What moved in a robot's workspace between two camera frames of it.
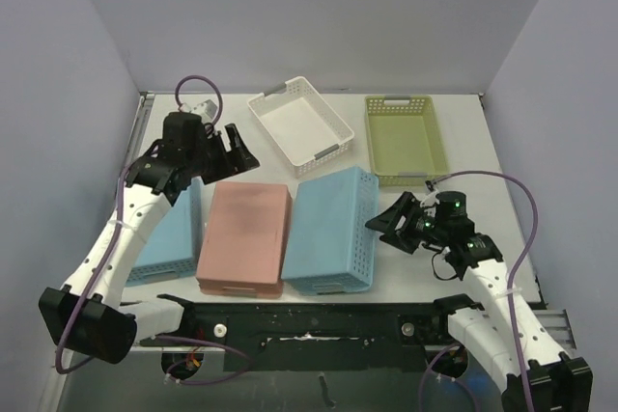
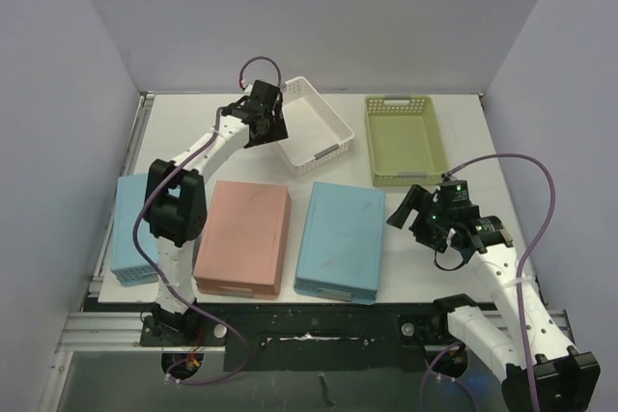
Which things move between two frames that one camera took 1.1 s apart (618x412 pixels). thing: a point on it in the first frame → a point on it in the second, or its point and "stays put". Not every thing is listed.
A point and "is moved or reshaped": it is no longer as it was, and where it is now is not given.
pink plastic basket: [244, 241] stays put
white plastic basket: [300, 124] stays put
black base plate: [315, 337] stays put
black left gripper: [240, 159] → [275, 132]
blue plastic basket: [327, 247] is moved or reshaped
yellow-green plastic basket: [406, 140] stays put
